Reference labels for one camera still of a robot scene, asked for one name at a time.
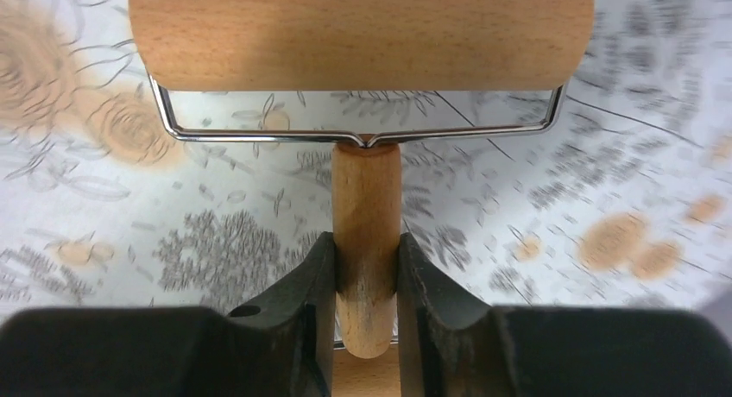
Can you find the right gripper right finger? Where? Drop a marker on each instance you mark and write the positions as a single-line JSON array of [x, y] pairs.
[[451, 343]]

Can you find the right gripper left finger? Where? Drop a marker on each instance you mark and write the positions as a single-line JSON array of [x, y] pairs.
[[280, 343]]

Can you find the wooden double-ended roller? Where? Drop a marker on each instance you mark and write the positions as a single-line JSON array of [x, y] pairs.
[[374, 52]]

